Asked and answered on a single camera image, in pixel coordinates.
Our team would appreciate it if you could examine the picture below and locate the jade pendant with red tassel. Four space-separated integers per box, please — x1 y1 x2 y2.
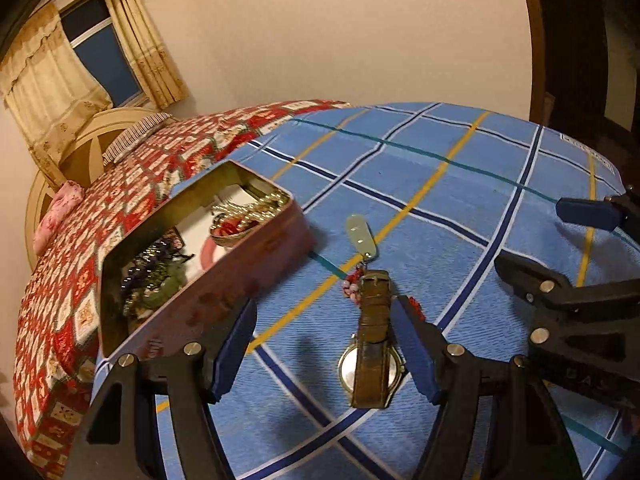
342 214 426 323

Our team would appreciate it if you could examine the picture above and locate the blue plaid cloth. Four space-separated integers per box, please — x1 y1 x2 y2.
92 101 636 480

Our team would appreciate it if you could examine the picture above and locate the beige patterned curtain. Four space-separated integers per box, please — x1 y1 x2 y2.
98 0 191 108
0 2 113 176

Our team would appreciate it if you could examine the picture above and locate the brown bead bracelet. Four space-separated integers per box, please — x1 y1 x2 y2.
210 214 257 249

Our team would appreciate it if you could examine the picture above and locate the pink metal tin box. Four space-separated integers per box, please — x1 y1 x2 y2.
95 160 317 366

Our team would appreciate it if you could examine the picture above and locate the dark bead bracelet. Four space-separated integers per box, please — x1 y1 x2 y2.
120 242 173 311

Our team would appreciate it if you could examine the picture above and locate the pink pillow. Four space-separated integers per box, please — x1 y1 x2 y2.
32 180 83 256

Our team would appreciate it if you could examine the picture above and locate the dark wooden door frame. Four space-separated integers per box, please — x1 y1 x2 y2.
515 0 640 201

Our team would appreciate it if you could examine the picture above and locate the brown leather strap watch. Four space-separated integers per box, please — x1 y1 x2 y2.
337 269 407 409

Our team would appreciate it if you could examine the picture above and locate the white printed card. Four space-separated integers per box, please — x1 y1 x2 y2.
175 185 261 281

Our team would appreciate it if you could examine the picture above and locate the red patchwork bedspread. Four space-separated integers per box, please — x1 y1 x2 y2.
12 100 351 480

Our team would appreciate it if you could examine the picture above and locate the cream wooden headboard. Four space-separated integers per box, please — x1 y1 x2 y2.
25 106 161 271

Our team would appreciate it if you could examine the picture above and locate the window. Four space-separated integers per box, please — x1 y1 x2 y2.
59 0 146 106

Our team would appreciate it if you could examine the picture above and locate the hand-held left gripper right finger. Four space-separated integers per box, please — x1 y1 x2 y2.
392 296 583 480

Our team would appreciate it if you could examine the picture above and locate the striped pillow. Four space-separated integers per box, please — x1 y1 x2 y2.
102 112 173 165

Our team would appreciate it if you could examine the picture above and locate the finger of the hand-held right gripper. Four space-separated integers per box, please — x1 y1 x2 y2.
494 250 640 408
556 191 640 248

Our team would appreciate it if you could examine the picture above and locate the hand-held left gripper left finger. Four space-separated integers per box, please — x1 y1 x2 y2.
62 297 258 480

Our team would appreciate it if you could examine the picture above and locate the pink bangle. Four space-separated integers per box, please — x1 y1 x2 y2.
200 237 228 273

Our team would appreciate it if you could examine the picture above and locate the green jade bangle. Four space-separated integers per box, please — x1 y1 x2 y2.
142 260 188 311

